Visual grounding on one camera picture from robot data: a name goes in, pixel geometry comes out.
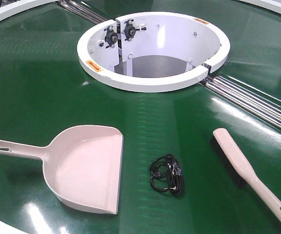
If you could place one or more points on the white outer rim top-right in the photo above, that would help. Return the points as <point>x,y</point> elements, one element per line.
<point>273,5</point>

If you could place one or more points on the white outer rim top-left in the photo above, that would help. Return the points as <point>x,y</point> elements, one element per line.
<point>20,6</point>

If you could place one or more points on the pink plastic dustpan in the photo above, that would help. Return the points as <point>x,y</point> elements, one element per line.
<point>81,166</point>

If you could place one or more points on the white central ring housing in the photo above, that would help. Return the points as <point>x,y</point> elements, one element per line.
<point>204,49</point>

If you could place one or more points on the orange sticker top rim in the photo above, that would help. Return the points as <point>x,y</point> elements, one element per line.
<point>201,21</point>

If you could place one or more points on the steel rollers right strip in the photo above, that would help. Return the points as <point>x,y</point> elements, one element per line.
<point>246,99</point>

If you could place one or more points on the beige hand brush black bristles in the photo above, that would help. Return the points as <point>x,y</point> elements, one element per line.
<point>236,163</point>

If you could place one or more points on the right black bearing mount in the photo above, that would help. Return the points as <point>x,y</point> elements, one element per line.
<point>130,30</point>

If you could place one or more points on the left black bearing mount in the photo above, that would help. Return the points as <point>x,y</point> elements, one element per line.
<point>111,36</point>

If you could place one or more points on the orange arrow warning sticker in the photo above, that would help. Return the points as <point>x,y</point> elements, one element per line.
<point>94,66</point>

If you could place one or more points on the steel rollers top-left strip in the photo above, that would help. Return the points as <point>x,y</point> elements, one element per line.
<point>82,11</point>

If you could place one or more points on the black bearing mount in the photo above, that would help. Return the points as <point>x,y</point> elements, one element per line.
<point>130,30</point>
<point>111,36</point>

